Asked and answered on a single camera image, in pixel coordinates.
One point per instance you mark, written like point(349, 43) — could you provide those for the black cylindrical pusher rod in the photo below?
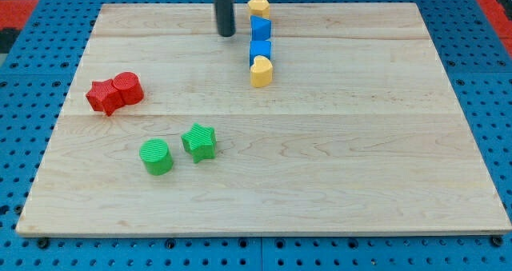
point(224, 15)

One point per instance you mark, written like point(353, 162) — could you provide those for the blue cube block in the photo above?
point(259, 48)

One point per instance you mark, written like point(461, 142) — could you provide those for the yellow heart block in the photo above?
point(261, 72)

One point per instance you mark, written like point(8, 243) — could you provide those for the yellow hexagon block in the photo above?
point(260, 8)

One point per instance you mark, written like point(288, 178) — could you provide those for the blue triangle block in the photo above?
point(261, 28)

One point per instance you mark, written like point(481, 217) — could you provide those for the red cylinder block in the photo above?
point(129, 87)

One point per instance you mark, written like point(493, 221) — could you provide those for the green star block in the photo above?
point(200, 142)

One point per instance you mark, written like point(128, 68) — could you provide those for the light wooden board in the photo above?
point(360, 132)

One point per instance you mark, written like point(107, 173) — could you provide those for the red star block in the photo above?
point(104, 97)

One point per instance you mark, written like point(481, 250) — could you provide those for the green cylinder block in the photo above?
point(156, 157)

